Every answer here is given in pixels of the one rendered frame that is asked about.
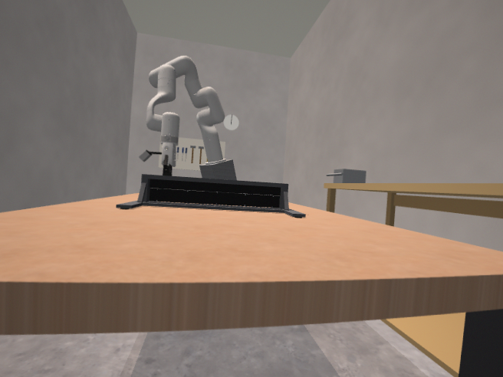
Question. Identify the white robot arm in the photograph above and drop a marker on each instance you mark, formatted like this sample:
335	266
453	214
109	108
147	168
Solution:
164	79

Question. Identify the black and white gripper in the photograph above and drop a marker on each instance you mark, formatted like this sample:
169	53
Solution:
168	151

